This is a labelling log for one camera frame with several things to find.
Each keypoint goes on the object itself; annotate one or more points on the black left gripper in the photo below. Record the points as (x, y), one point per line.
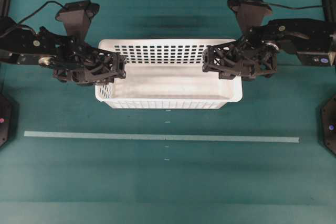
(82, 64)

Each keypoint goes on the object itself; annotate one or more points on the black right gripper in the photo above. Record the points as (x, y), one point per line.
(248, 57)

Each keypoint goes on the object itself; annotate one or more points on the white perforated plastic basket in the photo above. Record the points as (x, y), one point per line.
(166, 74)

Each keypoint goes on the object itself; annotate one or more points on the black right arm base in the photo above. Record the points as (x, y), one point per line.
(326, 124)

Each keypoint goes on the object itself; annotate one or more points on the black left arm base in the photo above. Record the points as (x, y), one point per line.
(9, 119)

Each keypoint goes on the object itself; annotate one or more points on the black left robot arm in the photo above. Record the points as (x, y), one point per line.
(21, 45)

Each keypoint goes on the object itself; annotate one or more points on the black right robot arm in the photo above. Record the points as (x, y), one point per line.
(311, 40)

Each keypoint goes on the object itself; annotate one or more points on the long pale tape strip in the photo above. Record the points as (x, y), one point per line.
(163, 137)

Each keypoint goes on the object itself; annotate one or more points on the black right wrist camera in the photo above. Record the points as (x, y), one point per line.
(249, 13)

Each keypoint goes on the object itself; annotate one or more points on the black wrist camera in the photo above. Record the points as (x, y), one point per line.
(76, 18)
(249, 13)

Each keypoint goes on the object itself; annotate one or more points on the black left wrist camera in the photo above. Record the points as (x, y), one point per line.
(76, 18)

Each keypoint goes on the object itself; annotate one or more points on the black left frame post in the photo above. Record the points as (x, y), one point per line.
(4, 7)

